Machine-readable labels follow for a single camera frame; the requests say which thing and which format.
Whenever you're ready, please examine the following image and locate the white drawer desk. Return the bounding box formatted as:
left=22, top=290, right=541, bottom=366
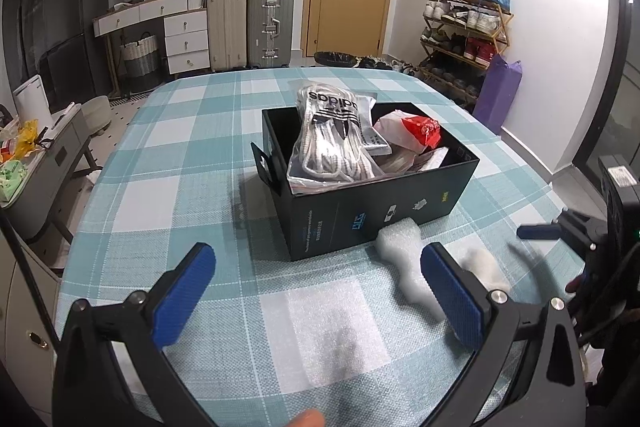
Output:
left=93, top=0, right=210, bottom=75

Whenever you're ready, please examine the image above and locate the round white stool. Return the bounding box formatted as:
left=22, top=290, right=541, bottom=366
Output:
left=81, top=95, right=112, bottom=135

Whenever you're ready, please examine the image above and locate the beige hard suitcase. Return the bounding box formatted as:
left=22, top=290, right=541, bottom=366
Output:
left=206, top=0, right=247, bottom=72

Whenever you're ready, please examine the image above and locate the silver aluminium suitcase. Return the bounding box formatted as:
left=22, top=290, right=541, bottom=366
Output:
left=246, top=0, right=294, bottom=68

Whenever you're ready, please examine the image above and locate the person's thumb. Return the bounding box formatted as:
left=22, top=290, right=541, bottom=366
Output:
left=285, top=409, right=326, bottom=427

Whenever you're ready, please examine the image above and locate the wooden shoe rack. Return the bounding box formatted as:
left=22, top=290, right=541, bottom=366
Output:
left=418, top=0, right=513, bottom=112

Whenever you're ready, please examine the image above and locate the red and white packet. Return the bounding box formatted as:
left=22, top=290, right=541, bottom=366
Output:
left=373, top=109, right=442, bottom=155

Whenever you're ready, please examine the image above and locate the grey side cabinet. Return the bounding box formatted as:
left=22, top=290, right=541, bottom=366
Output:
left=2, top=104, right=102, bottom=244

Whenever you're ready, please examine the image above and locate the purple bag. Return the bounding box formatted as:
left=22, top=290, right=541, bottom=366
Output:
left=473, top=55, right=523, bottom=135

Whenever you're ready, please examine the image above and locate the dark grey refrigerator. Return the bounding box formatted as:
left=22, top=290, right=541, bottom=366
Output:
left=39, top=0, right=112, bottom=112

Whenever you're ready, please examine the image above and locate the adidas bag of shoelaces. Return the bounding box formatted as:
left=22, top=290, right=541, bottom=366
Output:
left=286, top=80, right=384, bottom=194

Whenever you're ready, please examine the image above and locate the black cardboard box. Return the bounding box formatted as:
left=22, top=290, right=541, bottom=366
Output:
left=252, top=107, right=480, bottom=261

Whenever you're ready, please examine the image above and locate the teal checked tablecloth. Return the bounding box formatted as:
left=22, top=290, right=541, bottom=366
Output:
left=56, top=67, right=582, bottom=426

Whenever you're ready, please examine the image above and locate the white foam piece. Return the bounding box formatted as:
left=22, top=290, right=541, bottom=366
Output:
left=374, top=218, right=445, bottom=322

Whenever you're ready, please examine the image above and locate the white air purifier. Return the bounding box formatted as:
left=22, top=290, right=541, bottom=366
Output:
left=13, top=75, right=54, bottom=132

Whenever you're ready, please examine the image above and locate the woven laundry basket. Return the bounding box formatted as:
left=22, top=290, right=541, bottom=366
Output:
left=120, top=31, right=160, bottom=94

